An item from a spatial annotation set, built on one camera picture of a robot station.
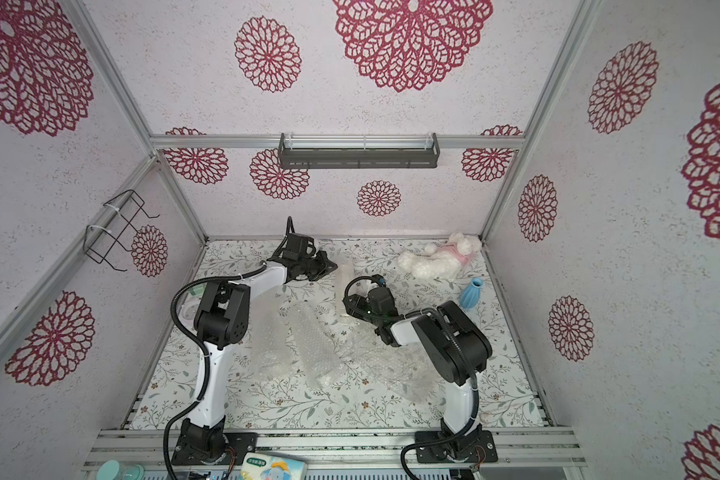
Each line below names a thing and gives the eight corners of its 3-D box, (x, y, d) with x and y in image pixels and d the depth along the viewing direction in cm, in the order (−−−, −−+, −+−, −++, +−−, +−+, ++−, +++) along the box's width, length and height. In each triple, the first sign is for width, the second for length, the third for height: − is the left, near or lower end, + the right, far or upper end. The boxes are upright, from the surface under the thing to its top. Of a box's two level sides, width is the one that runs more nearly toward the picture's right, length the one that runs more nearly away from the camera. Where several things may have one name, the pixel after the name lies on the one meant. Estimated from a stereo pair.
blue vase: (460, 309, 102) (470, 289, 92) (457, 298, 105) (467, 277, 95) (473, 309, 102) (484, 289, 92) (470, 298, 105) (481, 277, 95)
